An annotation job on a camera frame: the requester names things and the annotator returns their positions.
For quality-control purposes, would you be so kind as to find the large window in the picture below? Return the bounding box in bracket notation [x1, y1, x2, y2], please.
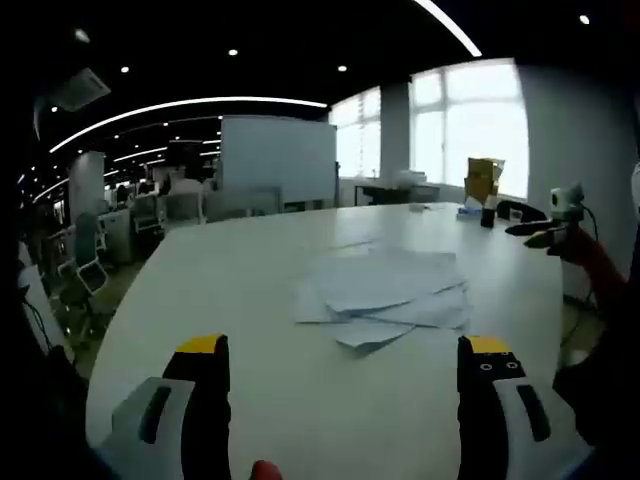
[329, 58, 530, 200]

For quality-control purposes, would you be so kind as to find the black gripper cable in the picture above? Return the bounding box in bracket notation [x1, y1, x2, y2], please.
[582, 203, 601, 244]

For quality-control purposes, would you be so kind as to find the whiteboard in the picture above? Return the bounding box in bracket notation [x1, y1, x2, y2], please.
[219, 115, 339, 207]

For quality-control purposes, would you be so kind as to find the ceiling air conditioner unit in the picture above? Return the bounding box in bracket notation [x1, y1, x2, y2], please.
[52, 67, 112, 112]

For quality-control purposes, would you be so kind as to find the person's right hand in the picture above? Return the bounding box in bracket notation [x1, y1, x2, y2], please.
[547, 227, 604, 271]

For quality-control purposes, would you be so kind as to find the frosted desk partition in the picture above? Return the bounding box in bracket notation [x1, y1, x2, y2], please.
[204, 187, 284, 221]

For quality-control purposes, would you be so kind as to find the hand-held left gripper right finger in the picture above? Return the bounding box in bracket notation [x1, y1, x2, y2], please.
[455, 334, 596, 480]

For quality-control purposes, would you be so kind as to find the white pillar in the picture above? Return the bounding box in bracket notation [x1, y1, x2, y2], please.
[69, 152, 106, 216]

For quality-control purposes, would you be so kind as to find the person's left hand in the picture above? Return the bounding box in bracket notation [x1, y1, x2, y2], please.
[251, 459, 282, 480]

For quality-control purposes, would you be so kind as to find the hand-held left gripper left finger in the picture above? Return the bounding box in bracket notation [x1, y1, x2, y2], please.
[99, 333, 232, 480]

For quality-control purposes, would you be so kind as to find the brown cardboard box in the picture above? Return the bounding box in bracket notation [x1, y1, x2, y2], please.
[464, 157, 506, 207]

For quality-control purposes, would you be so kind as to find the person's dark sleeve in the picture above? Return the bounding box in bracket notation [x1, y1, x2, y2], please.
[552, 279, 640, 446]

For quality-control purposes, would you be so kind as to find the curved ceiling light strip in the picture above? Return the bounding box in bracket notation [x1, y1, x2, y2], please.
[49, 97, 329, 154]
[414, 0, 484, 57]

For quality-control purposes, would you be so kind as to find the black office chair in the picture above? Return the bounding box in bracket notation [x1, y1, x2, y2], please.
[497, 199, 549, 224]

